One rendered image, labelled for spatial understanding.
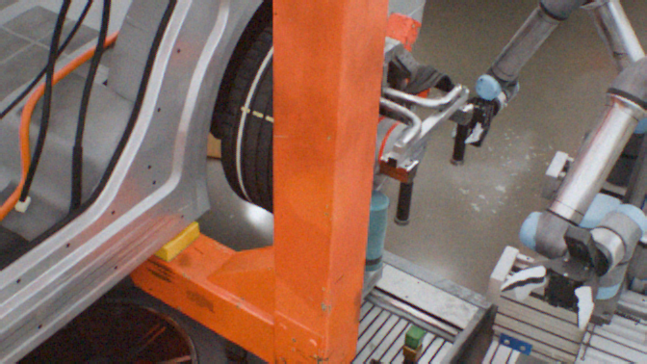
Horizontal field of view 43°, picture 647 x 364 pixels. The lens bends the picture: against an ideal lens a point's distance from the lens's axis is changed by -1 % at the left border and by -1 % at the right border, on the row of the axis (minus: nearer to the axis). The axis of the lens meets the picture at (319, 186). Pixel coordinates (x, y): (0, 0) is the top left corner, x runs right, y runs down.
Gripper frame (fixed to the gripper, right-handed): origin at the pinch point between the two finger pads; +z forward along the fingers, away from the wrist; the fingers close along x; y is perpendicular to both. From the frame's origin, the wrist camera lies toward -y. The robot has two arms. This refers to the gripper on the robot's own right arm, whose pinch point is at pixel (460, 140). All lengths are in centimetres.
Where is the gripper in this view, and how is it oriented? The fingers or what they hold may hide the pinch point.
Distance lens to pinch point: 250.0
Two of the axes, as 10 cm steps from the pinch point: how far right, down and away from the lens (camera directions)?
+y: 0.3, -7.8, -6.3
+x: 8.3, 3.7, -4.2
